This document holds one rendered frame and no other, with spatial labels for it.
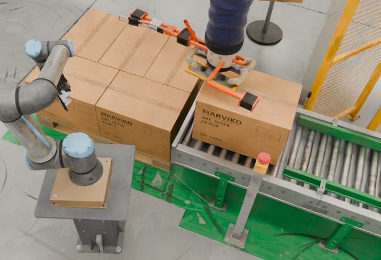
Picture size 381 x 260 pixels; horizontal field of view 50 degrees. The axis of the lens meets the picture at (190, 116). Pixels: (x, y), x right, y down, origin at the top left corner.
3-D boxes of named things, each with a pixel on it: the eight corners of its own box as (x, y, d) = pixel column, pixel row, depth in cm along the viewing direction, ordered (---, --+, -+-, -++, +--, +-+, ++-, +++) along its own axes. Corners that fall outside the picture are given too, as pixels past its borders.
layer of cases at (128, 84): (211, 78, 379) (216, 45, 348) (169, 162, 319) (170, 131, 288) (96, 41, 401) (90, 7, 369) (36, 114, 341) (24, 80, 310)
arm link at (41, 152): (65, 172, 222) (18, 110, 154) (32, 175, 220) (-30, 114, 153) (66, 146, 228) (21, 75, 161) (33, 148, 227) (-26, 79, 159)
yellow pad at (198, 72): (241, 83, 247) (242, 78, 243) (233, 94, 241) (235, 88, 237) (191, 62, 256) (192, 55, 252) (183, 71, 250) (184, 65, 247)
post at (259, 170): (241, 233, 301) (270, 158, 223) (239, 241, 297) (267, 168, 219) (233, 229, 302) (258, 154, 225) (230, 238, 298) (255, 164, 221)
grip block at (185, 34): (195, 38, 255) (195, 31, 250) (187, 47, 249) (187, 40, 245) (183, 33, 257) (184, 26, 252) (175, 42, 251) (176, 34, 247)
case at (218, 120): (288, 122, 298) (303, 84, 267) (276, 166, 274) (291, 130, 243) (210, 97, 309) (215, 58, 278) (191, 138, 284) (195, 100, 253)
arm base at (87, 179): (96, 189, 225) (93, 178, 217) (63, 183, 227) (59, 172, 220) (108, 161, 237) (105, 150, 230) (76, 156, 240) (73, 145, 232)
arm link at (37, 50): (46, 37, 207) (52, 45, 219) (22, 38, 206) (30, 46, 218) (46, 54, 206) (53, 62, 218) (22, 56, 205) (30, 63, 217)
